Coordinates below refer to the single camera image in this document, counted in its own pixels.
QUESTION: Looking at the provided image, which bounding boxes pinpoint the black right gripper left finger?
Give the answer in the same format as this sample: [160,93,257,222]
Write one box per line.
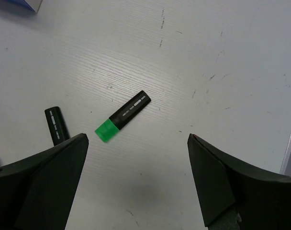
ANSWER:
[0,133,89,230]

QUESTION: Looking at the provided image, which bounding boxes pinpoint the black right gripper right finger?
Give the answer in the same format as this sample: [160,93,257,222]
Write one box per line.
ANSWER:
[188,134,291,230]

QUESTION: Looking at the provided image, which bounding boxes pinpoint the pink cap highlighter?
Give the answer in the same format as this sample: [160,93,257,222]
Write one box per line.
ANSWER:
[45,106,70,146]

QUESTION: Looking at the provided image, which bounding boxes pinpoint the green cap highlighter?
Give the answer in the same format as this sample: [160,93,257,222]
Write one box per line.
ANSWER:
[95,91,151,143]

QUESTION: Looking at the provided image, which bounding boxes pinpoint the white drawer organizer box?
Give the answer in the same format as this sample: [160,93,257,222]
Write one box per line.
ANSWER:
[0,0,43,14]

